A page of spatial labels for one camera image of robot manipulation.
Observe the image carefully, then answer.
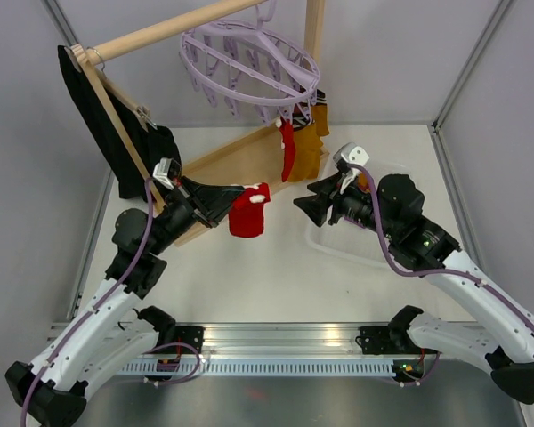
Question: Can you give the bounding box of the wooden clip hanger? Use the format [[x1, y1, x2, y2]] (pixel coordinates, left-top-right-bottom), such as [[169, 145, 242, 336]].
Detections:
[[69, 44, 158, 131]]

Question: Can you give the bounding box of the purple sock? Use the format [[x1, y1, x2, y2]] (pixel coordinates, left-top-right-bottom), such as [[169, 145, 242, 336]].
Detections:
[[358, 173, 369, 192]]

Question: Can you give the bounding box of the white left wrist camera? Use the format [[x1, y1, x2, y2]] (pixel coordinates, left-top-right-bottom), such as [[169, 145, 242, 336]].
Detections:
[[152, 157, 182, 189]]

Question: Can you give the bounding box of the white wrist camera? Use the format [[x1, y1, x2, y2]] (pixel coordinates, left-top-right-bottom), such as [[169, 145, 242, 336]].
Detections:
[[152, 157, 182, 189], [333, 142, 369, 194]]

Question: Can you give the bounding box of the black garment on hanger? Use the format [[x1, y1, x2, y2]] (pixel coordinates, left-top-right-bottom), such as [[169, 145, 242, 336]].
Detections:
[[56, 44, 182, 204]]

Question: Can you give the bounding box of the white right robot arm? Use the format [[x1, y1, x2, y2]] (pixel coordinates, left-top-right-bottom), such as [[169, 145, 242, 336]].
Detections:
[[294, 173, 534, 405]]

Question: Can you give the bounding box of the purple round clip hanger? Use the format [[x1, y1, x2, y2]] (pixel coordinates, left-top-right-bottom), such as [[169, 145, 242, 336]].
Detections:
[[179, 1, 320, 125]]

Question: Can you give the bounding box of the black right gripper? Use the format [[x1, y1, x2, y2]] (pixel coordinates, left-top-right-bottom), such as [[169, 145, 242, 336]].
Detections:
[[293, 169, 399, 240]]

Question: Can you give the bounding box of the mustard sock brown cuff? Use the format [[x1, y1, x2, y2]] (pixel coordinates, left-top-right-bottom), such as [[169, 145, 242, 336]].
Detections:
[[311, 89, 330, 137]]

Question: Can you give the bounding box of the mustard yellow sock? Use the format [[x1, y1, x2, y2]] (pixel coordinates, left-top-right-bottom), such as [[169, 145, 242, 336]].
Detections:
[[287, 117, 328, 182]]

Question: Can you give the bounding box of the white plastic basket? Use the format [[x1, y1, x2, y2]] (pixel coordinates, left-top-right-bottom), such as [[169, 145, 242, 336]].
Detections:
[[305, 159, 413, 269]]

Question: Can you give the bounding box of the red sock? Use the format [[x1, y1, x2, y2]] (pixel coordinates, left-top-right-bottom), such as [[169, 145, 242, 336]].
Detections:
[[276, 117, 296, 182], [229, 182, 271, 238]]

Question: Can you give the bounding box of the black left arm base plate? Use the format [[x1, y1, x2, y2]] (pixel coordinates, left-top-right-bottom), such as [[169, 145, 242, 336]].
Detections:
[[153, 326, 206, 356]]

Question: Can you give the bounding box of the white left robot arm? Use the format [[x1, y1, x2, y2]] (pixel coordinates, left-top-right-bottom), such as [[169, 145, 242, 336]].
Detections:
[[5, 173, 246, 426]]

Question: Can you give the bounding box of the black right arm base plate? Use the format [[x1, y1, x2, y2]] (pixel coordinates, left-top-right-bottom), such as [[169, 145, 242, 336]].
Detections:
[[355, 326, 423, 356]]

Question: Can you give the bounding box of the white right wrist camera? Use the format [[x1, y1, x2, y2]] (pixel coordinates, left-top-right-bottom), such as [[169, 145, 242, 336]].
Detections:
[[333, 142, 369, 194]]

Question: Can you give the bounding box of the aluminium mounting rail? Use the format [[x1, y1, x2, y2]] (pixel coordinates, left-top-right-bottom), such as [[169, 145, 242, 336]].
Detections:
[[48, 322, 486, 357]]

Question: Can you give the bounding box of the white slotted cable duct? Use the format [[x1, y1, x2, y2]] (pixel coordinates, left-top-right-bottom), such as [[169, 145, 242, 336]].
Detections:
[[118, 358, 395, 378]]

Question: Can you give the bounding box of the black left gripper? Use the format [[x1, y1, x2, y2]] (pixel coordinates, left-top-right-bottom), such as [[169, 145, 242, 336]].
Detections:
[[148, 175, 247, 255]]

